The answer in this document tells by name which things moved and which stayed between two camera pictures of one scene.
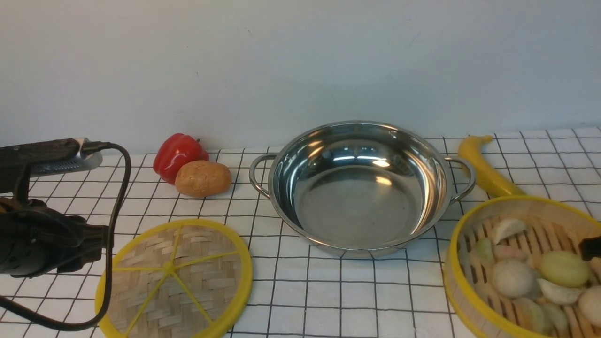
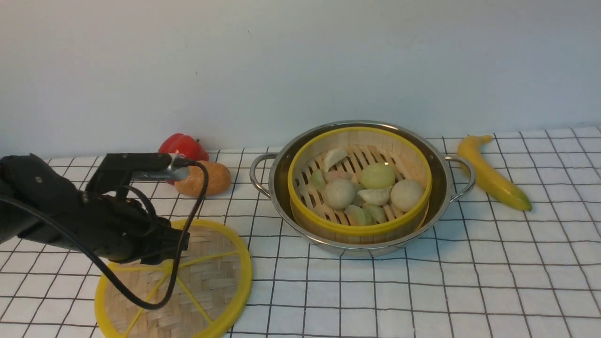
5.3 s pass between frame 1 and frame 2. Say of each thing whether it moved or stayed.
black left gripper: moved
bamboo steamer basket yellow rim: moved
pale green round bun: moved
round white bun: moved
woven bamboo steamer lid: stayed
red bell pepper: stayed
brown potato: stayed
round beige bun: moved
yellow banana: stayed
